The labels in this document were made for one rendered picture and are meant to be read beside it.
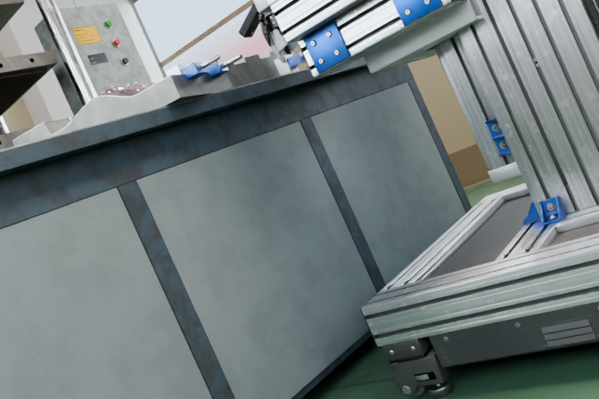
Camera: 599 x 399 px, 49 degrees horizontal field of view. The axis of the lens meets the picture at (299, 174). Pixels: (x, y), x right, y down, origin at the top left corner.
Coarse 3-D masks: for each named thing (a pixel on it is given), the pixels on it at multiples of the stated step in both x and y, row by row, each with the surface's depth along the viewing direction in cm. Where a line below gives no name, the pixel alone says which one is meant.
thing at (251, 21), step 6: (252, 6) 182; (252, 12) 182; (258, 12) 183; (246, 18) 183; (252, 18) 182; (258, 18) 184; (246, 24) 184; (252, 24) 184; (240, 30) 185; (246, 30) 184; (252, 30) 186; (246, 36) 185; (252, 36) 188
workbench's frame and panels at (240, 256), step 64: (128, 128) 137; (192, 128) 155; (256, 128) 171; (320, 128) 190; (384, 128) 213; (0, 192) 119; (64, 192) 128; (128, 192) 138; (192, 192) 150; (256, 192) 164; (320, 192) 181; (384, 192) 202; (448, 192) 228; (0, 256) 116; (64, 256) 124; (128, 256) 134; (192, 256) 144; (256, 256) 157; (320, 256) 173; (384, 256) 192; (0, 320) 113; (64, 320) 120; (128, 320) 129; (192, 320) 139; (256, 320) 152; (320, 320) 166; (0, 384) 109; (64, 384) 117; (128, 384) 125; (192, 384) 135; (256, 384) 146
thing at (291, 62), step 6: (288, 54) 183; (294, 54) 180; (300, 54) 180; (276, 60) 182; (288, 60) 181; (294, 60) 180; (300, 60) 179; (276, 66) 183; (282, 66) 182; (288, 66) 181; (294, 66) 181; (282, 72) 182; (288, 72) 181
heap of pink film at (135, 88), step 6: (132, 84) 170; (138, 84) 170; (144, 84) 168; (150, 84) 167; (108, 90) 157; (114, 90) 158; (120, 90) 156; (126, 90) 157; (132, 90) 156; (138, 90) 156
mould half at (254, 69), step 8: (248, 56) 180; (256, 56) 182; (272, 56) 187; (232, 64) 175; (240, 64) 177; (248, 64) 179; (256, 64) 181; (264, 64) 184; (272, 64) 186; (232, 72) 174; (240, 72) 176; (248, 72) 178; (256, 72) 180; (264, 72) 183; (272, 72) 185; (232, 80) 173; (240, 80) 175; (248, 80) 177; (256, 80) 179
